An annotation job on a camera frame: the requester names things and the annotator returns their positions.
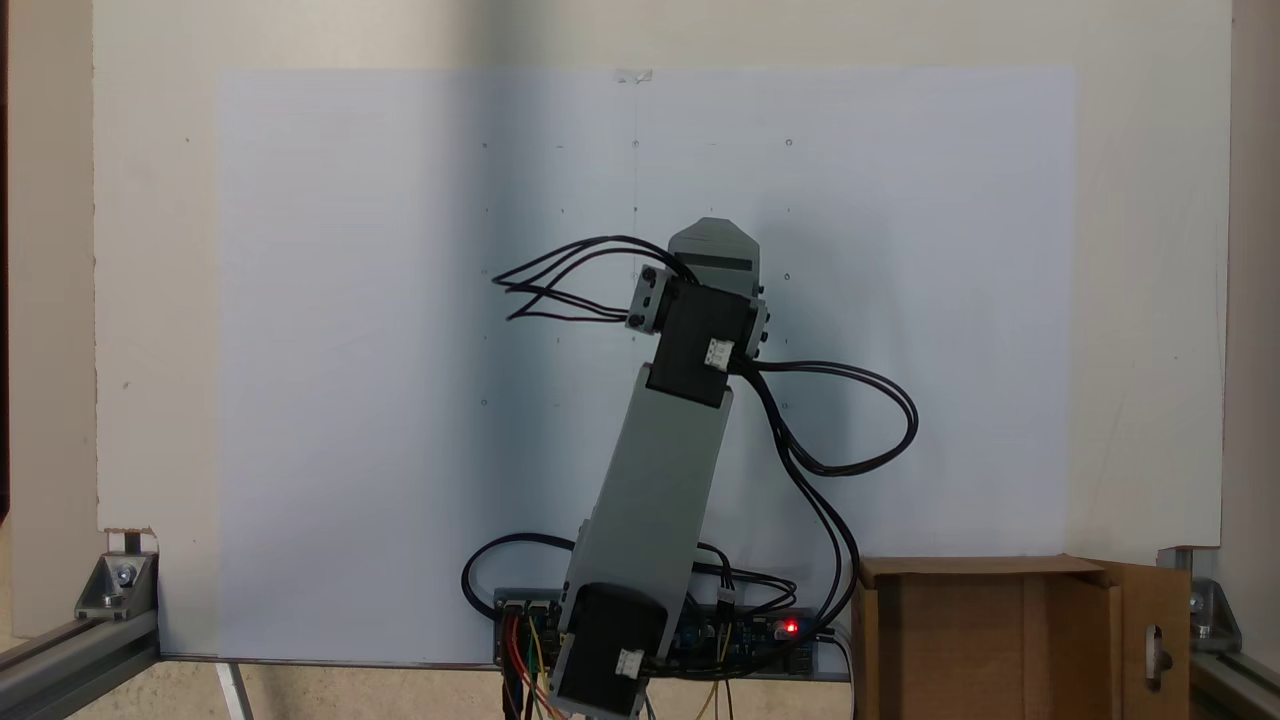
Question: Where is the white cable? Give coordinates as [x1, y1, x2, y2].
[815, 628, 858, 720]

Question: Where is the black power cable loop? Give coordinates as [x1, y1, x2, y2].
[461, 533, 579, 621]

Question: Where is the yellow wire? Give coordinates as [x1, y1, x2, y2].
[697, 625, 736, 720]

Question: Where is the metal corner bracket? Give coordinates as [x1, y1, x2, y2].
[1158, 545, 1243, 653]
[75, 550, 159, 621]

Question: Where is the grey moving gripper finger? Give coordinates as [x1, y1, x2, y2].
[667, 217, 761, 258]

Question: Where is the black gripper motor cable bundle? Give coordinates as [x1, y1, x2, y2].
[492, 235, 701, 323]

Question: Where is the aluminium frame post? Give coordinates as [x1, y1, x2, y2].
[0, 608, 161, 720]
[1190, 645, 1280, 720]

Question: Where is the blue circuit board red LED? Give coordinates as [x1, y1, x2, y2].
[688, 605, 821, 681]

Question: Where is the circuit board with jumper wires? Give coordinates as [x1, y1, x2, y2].
[495, 590, 566, 669]

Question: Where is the black arm motor cable bundle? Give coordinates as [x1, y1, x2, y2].
[735, 360, 920, 651]

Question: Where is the brown cardboard box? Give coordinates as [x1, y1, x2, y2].
[850, 555, 1193, 720]

